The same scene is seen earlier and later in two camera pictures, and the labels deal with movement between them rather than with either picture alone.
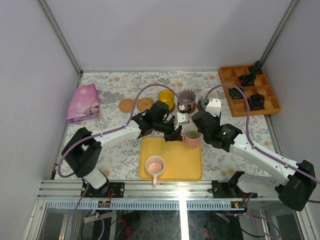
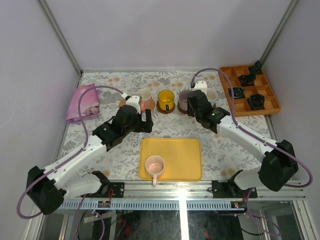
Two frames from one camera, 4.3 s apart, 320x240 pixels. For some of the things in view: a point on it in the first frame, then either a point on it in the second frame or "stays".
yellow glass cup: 168,96 stays
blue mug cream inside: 213,94 stays
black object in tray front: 256,101 stays
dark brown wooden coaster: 186,111 stays
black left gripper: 173,132 -> 146,120
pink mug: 155,165 stays
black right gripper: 218,118 -> 190,112
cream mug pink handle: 192,139 -> 146,101
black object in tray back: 256,68 stays
